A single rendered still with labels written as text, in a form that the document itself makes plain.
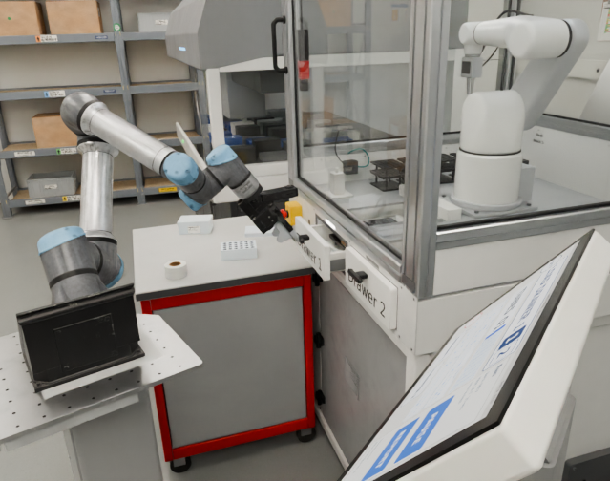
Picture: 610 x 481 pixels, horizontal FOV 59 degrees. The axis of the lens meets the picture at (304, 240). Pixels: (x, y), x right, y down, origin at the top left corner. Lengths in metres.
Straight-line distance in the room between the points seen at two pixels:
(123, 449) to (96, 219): 0.61
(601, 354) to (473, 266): 0.54
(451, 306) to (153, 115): 4.81
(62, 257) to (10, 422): 0.39
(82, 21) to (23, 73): 0.88
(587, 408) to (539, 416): 1.22
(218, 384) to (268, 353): 0.20
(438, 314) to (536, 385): 0.73
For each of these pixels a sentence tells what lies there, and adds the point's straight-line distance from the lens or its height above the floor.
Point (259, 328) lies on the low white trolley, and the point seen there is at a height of 0.55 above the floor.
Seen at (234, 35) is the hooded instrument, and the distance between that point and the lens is 2.32.
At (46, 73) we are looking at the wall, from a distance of 5.81.
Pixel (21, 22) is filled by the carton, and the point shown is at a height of 1.64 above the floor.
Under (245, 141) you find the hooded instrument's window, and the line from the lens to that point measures 2.38.
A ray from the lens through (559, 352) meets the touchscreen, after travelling 0.61.
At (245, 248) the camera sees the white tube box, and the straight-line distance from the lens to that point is 1.89.
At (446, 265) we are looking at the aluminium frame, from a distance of 1.21.
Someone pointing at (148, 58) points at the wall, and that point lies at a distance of 5.73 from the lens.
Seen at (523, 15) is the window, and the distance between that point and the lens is 1.20.
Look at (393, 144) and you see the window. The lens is 1.25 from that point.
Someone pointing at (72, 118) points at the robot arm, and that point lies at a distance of 1.60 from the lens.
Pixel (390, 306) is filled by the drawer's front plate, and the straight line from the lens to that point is 1.30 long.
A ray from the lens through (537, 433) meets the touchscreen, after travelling 0.51.
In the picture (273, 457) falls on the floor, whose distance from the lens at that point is 2.20.
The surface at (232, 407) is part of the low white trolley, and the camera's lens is 2.03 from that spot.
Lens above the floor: 1.49
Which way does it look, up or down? 21 degrees down
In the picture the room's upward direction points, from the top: 2 degrees counter-clockwise
